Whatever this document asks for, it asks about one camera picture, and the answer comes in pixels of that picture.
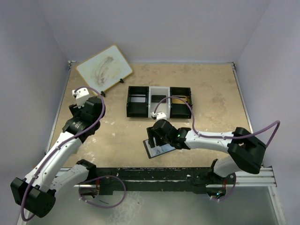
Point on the black leather card holder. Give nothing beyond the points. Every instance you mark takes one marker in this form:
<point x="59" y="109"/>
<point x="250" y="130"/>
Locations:
<point x="157" y="150"/>

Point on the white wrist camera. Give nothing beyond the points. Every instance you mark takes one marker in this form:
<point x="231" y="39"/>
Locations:
<point x="159" y="116"/>
<point x="81" y="96"/>

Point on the gold card in tray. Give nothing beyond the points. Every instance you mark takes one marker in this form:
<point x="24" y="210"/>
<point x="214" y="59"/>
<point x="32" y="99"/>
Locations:
<point x="179" y="99"/>

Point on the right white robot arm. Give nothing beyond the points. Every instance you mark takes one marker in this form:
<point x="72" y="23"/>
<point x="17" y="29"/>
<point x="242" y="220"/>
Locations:
<point x="245" y="151"/>

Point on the black and white tray organizer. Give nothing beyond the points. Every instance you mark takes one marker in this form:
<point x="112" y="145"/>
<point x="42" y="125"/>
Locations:
<point x="144" y="110"/>

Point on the black card in tray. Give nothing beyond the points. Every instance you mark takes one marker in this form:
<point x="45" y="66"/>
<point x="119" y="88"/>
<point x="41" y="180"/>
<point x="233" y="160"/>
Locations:
<point x="157" y="98"/>

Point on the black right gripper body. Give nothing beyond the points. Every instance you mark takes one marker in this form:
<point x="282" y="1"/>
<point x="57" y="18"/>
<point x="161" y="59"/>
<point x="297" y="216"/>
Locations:
<point x="151" y="137"/>

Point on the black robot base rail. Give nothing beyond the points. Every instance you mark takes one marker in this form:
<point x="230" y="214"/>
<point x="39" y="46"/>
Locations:
<point x="197" y="180"/>

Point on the silver card in tray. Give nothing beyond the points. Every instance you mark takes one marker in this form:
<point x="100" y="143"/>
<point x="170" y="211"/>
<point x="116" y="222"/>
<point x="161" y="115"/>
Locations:
<point x="137" y="99"/>

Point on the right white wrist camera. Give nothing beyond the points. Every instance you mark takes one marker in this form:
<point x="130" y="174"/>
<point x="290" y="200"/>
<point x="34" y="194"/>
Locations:
<point x="159" y="116"/>

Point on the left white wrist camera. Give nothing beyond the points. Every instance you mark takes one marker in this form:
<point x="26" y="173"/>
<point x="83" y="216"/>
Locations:
<point x="81" y="96"/>

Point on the yellow-framed whiteboard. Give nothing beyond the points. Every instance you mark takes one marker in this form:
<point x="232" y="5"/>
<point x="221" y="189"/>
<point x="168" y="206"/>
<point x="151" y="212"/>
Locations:
<point x="105" y="69"/>

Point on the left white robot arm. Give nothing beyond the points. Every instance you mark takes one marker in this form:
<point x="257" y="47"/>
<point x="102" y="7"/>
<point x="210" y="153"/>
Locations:
<point x="37" y="192"/>

